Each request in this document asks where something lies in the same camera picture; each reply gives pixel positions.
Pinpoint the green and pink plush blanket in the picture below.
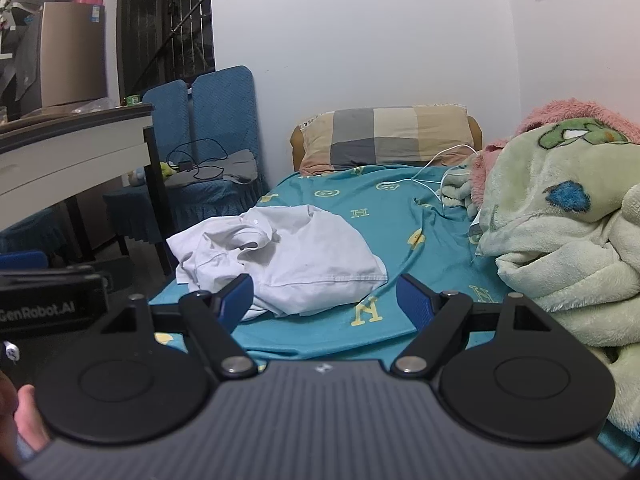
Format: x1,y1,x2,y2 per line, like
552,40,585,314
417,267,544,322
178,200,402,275
440,99,640,441

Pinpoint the black cable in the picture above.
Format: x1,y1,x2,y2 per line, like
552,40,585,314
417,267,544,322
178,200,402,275
167,138,232,182

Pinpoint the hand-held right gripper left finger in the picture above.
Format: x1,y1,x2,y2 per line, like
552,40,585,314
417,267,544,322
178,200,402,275
87,274,258,380

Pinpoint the white charging cable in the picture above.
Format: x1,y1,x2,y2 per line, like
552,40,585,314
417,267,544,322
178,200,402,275
381,145,478,203

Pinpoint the cardboard box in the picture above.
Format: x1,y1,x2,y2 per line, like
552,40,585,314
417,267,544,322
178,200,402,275
20,1,108,117

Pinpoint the person's left hand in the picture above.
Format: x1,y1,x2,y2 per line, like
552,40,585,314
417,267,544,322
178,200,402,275
0,370,51,465

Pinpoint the dark window with grille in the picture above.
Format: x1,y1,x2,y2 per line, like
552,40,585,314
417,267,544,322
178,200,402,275
117,0,217,99

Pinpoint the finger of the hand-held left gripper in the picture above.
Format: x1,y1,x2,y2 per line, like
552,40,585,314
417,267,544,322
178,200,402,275
0,251,49,273

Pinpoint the grey cloth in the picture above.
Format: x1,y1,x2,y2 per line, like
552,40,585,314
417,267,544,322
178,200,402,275
170,149,259,185

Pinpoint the teal patterned bed sheet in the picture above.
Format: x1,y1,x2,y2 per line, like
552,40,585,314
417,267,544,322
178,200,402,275
147,164,640,468

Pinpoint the white desk with black legs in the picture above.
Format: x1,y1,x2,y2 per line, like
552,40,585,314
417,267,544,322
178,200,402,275
0,103,177,277

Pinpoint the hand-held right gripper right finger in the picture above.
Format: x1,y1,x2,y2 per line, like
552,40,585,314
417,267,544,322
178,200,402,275
390,274,556,378

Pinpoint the white shirt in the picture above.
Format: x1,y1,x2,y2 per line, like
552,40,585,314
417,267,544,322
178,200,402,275
166,205,390,322

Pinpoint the checked pillow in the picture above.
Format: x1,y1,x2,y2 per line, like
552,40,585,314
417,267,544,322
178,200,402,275
298,105,473,173

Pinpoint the clear plastic bag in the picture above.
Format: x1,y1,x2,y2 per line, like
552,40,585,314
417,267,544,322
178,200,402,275
70,97,119,114

